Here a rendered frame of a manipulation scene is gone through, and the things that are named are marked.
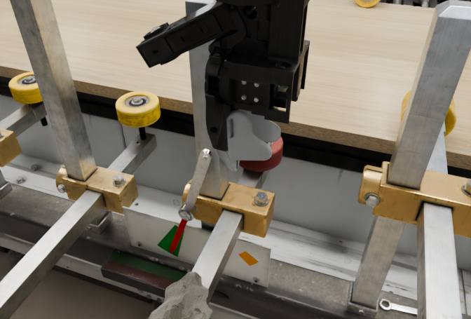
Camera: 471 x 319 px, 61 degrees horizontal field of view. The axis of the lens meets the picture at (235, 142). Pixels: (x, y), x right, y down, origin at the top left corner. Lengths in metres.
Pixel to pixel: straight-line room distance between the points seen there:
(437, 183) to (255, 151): 0.23
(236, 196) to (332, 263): 0.32
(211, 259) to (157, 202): 0.44
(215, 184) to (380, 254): 0.25
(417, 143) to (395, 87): 0.41
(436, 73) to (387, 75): 0.49
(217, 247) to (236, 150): 0.18
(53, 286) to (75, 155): 1.03
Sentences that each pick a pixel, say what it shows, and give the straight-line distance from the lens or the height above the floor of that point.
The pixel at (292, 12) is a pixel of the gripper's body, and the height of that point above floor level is 1.19.
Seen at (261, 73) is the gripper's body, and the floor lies 1.14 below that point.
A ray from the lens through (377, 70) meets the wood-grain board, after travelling 0.93.
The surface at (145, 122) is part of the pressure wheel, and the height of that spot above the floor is 0.88.
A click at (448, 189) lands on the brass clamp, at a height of 0.97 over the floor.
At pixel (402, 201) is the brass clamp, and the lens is 0.52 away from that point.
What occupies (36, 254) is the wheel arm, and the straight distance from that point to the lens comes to 0.66.
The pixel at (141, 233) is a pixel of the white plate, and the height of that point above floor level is 0.74.
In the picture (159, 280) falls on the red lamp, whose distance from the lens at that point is 0.73.
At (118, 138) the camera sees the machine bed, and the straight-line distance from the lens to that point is 0.96.
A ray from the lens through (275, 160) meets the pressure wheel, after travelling 0.64.
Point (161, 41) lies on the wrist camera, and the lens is 0.39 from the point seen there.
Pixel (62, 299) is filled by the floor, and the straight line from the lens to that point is 1.65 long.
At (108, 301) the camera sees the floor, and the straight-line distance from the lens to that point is 1.59.
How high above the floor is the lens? 1.30
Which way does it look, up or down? 37 degrees down
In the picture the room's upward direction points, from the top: straight up
